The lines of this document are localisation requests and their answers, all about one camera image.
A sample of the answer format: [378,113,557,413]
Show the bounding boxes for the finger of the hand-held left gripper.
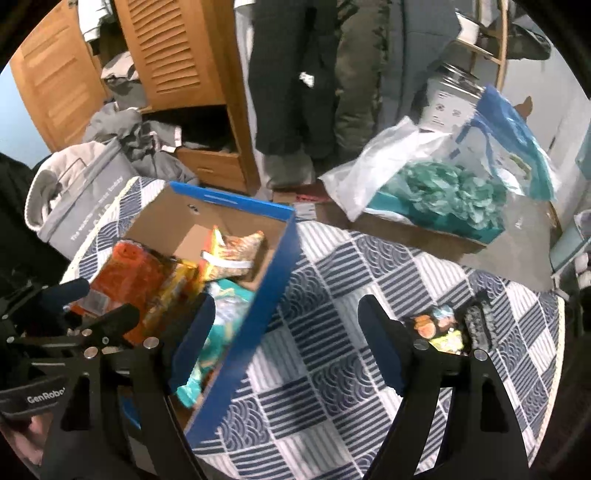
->
[69,304,140,349]
[39,278,90,312]

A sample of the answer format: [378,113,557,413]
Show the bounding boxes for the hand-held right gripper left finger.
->
[39,293,216,480]

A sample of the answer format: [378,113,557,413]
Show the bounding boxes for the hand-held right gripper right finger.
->
[358,294,532,480]

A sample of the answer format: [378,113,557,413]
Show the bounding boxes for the orange barcode snack packet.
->
[69,240,178,344]

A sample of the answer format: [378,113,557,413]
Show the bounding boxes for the teal snack packet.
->
[175,277,257,409]

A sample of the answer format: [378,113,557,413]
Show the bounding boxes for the yellow snack packet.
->
[148,258,204,319]

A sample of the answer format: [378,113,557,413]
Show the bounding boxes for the blue-rimmed cardboard box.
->
[85,181,298,448]

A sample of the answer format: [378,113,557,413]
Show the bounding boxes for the orange and white snack packet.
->
[218,230,266,271]

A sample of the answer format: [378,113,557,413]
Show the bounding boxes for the person's left hand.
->
[0,411,49,469]

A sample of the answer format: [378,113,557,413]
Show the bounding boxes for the dark colourful snack packet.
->
[406,305,465,355]

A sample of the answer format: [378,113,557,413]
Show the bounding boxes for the blue patterned tablecloth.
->
[60,175,566,480]

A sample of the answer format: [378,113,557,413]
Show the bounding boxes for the grey laundry bag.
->
[23,138,139,259]

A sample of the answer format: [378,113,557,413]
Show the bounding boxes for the black cloth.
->
[0,152,70,287]

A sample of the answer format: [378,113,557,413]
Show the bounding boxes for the dark grey snack packet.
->
[462,295,492,352]

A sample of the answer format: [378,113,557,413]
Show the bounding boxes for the flat brown cardboard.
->
[272,185,506,257]

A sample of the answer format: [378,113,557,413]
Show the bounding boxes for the grey clothes pile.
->
[83,106,199,185]

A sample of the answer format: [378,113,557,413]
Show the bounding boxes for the white plastic bag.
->
[321,115,455,222]

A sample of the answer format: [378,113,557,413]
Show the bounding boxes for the hanging dark coats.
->
[235,0,319,190]

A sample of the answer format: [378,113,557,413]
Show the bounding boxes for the pale teal stool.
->
[549,212,591,278]

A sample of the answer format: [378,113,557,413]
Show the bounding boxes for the grey and white shelf clothes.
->
[99,51,139,109]

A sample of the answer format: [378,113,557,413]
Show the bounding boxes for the blue plastic bag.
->
[450,85,559,201]

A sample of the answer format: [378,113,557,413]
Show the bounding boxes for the patterned metal tin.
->
[425,65,485,134]

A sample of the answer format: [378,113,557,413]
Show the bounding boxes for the wooden louvred cabinet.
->
[9,0,259,195]

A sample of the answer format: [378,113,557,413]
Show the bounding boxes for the olive hanging jacket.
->
[335,0,393,144]

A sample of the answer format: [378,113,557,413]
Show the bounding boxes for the grey-blue hanging coat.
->
[383,0,462,134]

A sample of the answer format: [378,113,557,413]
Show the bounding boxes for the wooden ladder rack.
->
[455,0,509,88]

